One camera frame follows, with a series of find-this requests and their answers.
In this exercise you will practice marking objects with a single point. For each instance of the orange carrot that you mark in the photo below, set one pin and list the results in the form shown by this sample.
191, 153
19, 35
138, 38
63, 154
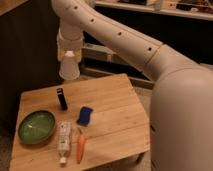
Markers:
80, 146

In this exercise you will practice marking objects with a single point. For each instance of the green ceramic bowl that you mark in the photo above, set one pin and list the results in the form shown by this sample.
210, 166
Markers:
36, 127

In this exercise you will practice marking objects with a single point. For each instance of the blue sponge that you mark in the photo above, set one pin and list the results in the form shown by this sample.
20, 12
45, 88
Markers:
84, 116

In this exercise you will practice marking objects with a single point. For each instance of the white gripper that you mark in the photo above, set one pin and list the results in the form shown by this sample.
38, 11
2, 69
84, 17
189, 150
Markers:
73, 42

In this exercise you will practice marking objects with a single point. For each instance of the clear plastic bottle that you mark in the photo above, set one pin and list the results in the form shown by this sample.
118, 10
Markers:
64, 142

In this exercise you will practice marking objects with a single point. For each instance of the wooden folding table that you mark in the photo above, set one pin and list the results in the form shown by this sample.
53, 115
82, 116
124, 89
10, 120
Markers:
118, 127

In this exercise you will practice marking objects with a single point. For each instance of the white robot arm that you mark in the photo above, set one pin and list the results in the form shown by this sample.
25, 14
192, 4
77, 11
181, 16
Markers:
181, 109

